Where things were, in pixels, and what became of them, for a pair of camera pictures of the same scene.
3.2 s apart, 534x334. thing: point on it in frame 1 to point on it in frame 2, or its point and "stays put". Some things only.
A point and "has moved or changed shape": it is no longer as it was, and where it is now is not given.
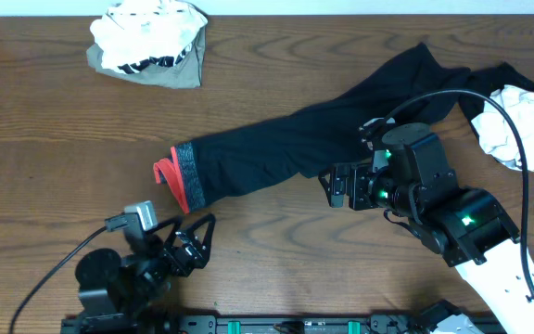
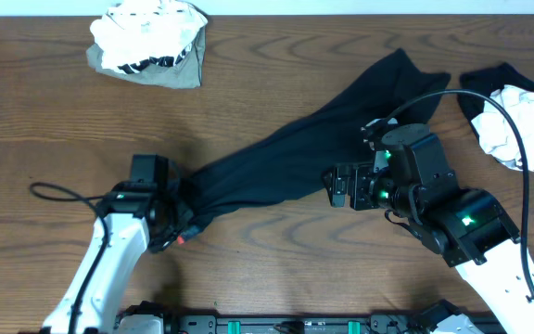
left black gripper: (174, 253) to (174, 223)
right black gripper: (361, 174) stays put
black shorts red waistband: (310, 142) has moved or changed shape
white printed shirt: (134, 35) stays put
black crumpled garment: (487, 81) stays put
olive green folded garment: (187, 73) stays put
